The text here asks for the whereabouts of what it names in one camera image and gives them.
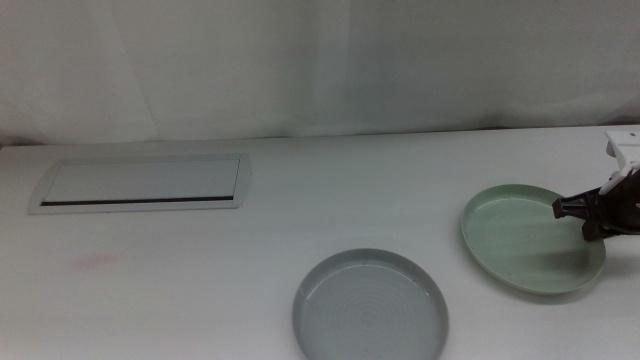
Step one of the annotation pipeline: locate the silver table cable hatch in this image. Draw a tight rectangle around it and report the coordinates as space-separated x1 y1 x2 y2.
27 153 253 216

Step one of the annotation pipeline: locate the pale green shallow bowl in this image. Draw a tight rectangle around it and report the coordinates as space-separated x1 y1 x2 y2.
460 183 607 295

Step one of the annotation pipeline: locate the grey shallow bowl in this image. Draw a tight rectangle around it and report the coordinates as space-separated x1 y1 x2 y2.
292 248 450 360

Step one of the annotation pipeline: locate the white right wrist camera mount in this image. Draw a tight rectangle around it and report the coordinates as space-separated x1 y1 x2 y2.
598 129 640 196

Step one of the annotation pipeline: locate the white backdrop curtain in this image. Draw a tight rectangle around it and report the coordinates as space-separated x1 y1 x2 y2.
0 0 640 149

